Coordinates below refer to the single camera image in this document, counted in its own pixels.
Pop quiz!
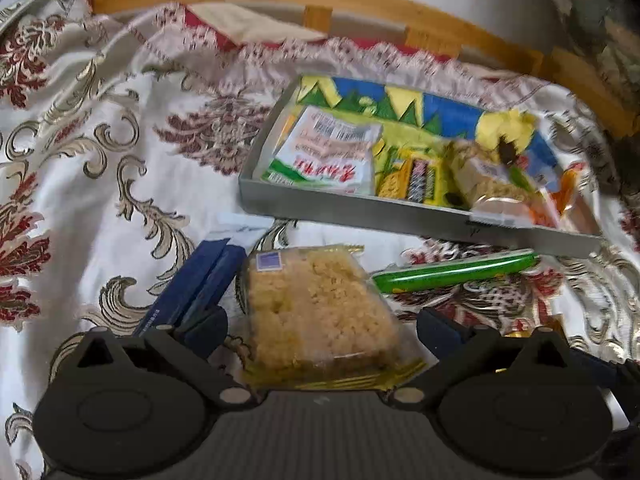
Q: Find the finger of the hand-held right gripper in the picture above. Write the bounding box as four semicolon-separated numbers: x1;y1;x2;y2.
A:
564;346;640;432

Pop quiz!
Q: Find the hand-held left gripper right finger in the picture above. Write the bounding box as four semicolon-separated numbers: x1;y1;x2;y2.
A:
388;307;577;408

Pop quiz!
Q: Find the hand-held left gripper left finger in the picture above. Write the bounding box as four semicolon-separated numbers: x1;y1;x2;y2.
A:
62;305;257;407

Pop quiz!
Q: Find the large rice cake packet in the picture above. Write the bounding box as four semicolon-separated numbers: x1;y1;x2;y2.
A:
239;243;429;392

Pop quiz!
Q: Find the grey metal tray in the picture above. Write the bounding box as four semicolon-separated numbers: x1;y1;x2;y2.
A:
238;74;604;259

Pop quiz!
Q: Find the pink clear snack packet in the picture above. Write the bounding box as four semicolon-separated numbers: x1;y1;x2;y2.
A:
472;196;534;224

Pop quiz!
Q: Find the yellow corn snack packet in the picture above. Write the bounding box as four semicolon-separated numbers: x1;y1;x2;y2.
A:
377;149;452;207

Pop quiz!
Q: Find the orange snack packet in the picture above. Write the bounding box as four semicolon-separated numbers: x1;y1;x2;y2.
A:
530;162;589;229

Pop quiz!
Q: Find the dark brown snack packet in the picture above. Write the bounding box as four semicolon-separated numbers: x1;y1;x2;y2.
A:
497;137;527;174

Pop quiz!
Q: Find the white green snack packet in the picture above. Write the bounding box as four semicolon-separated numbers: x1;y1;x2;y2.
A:
259;105;384;197

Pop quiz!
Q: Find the dark blue flat packet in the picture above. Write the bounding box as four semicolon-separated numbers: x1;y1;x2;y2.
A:
132;212;275;339

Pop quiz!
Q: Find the green stick packet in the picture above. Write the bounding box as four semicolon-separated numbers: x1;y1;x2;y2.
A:
372;248;542;295

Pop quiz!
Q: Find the small rice cake packet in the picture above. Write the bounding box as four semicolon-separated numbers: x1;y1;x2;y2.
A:
447;139;534;209

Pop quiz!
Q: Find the floral satin blanket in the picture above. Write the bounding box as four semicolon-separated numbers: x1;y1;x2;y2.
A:
0;0;640;480

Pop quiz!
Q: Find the colourful drawing paper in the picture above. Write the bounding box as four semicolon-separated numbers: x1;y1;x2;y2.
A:
294;75;567;202

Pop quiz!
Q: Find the cream pillow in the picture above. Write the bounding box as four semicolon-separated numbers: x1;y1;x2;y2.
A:
189;2;327;44

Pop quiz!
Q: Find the patterned grey cloth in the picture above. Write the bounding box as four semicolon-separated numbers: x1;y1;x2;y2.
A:
544;0;640;113

